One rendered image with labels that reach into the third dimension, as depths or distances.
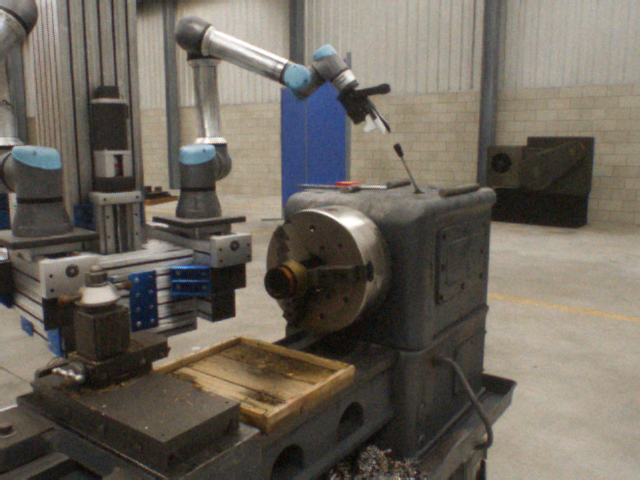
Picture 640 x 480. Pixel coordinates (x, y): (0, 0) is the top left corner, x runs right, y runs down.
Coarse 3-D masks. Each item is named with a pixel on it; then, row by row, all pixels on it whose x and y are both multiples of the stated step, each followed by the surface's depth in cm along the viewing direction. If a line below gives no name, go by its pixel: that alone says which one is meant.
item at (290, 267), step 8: (280, 264) 132; (288, 264) 132; (296, 264) 133; (272, 272) 130; (280, 272) 129; (288, 272) 130; (296, 272) 131; (304, 272) 132; (264, 280) 132; (272, 280) 134; (280, 280) 137; (288, 280) 128; (296, 280) 130; (304, 280) 132; (272, 288) 134; (280, 288) 136; (288, 288) 128; (296, 288) 131; (304, 288) 133; (272, 296) 131; (280, 296) 130; (288, 296) 131; (296, 296) 134
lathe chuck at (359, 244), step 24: (288, 216) 144; (312, 216) 140; (336, 216) 137; (312, 240) 141; (336, 240) 136; (360, 240) 134; (312, 264) 149; (336, 264) 137; (360, 264) 133; (384, 264) 139; (336, 288) 138; (360, 288) 134; (312, 312) 144; (336, 312) 139; (360, 312) 136
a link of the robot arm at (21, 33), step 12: (0, 0) 137; (12, 0) 138; (24, 0) 140; (0, 12) 135; (12, 12) 136; (24, 12) 138; (36, 12) 143; (0, 24) 135; (12, 24) 137; (24, 24) 139; (0, 36) 134; (12, 36) 137; (24, 36) 140; (0, 48) 134; (0, 60) 136
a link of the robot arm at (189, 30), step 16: (192, 16) 178; (176, 32) 178; (192, 32) 173; (208, 32) 173; (192, 48) 176; (208, 48) 175; (224, 48) 173; (240, 48) 173; (256, 48) 174; (240, 64) 175; (256, 64) 173; (272, 64) 172; (288, 64) 172; (272, 80) 175; (288, 80) 170; (304, 80) 170
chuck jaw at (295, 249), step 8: (288, 224) 143; (280, 232) 141; (288, 232) 141; (296, 232) 143; (280, 240) 141; (288, 240) 139; (296, 240) 141; (280, 248) 139; (288, 248) 138; (296, 248) 139; (304, 248) 142; (280, 256) 139; (288, 256) 136; (296, 256) 138; (304, 256) 140; (312, 256) 142
